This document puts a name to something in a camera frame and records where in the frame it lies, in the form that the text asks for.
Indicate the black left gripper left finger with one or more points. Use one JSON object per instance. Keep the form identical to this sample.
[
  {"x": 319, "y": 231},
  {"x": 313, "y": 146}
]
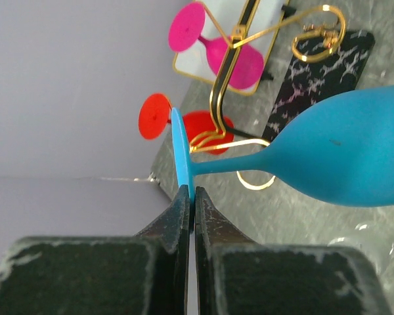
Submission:
[{"x": 142, "y": 274}]

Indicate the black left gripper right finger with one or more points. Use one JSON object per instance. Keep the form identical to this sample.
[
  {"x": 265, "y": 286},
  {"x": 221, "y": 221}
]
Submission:
[{"x": 236, "y": 275}]

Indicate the red plastic wine glass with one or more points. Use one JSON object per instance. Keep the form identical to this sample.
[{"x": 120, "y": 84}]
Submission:
[{"x": 155, "y": 115}]

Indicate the blue plastic wine glass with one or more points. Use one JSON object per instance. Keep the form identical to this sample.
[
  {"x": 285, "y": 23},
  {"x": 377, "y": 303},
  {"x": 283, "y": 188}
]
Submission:
[{"x": 340, "y": 151}]

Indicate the pink plastic wine glass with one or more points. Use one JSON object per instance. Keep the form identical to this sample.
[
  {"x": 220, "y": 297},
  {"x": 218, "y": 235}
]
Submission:
[{"x": 230, "y": 55}]

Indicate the clear stemmed wine glass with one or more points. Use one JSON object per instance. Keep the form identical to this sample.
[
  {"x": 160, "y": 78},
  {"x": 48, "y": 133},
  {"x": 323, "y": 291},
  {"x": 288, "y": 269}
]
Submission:
[{"x": 374, "y": 240}]

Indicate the gold wire wine glass rack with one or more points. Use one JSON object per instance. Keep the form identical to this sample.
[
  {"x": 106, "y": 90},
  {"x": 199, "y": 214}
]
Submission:
[{"x": 249, "y": 108}]

